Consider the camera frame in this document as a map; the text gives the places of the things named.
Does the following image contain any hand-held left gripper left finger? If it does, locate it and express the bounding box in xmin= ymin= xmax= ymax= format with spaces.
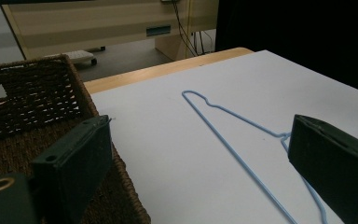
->
xmin=31 ymin=114 xmax=113 ymax=224

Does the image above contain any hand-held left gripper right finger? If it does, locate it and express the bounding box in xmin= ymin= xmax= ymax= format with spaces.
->
xmin=287 ymin=114 xmax=358 ymax=224

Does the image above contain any brown woven wicker basket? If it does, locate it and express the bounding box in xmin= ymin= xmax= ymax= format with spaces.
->
xmin=0 ymin=53 xmax=152 ymax=224

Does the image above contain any blue wire clothes hanger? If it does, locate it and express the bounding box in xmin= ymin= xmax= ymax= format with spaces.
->
xmin=181 ymin=90 xmax=329 ymax=224

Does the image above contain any white wheeled dolly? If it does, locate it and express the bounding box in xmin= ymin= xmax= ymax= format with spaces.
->
xmin=45 ymin=49 xmax=98 ymax=66

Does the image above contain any white sheet table cover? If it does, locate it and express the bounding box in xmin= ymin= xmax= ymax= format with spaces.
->
xmin=90 ymin=49 xmax=358 ymax=224

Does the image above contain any beige desk cabinet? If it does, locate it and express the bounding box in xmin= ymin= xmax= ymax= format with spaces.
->
xmin=0 ymin=0 xmax=220 ymax=62

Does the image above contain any black cable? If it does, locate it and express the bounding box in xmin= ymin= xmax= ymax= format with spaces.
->
xmin=171 ymin=0 xmax=200 ymax=58

